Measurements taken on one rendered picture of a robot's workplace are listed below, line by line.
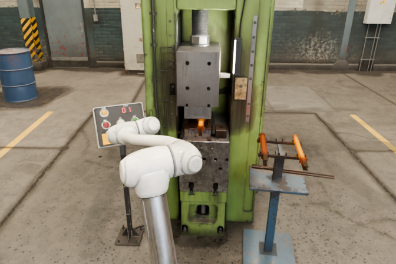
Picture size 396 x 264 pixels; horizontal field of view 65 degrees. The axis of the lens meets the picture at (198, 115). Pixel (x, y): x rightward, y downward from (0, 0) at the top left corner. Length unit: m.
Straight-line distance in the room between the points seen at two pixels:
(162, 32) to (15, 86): 4.47
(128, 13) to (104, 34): 1.16
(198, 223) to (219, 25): 1.64
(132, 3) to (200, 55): 5.44
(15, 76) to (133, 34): 2.70
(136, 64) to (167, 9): 5.47
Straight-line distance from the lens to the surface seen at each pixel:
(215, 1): 2.26
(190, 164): 1.20
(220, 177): 2.47
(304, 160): 2.09
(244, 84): 2.35
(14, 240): 3.19
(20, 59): 6.35
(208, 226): 2.78
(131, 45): 7.63
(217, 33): 2.62
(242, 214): 2.95
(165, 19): 2.29
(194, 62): 2.18
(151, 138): 1.52
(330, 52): 8.83
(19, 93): 6.48
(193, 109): 2.28
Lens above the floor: 1.97
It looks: 22 degrees down
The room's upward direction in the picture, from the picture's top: 1 degrees clockwise
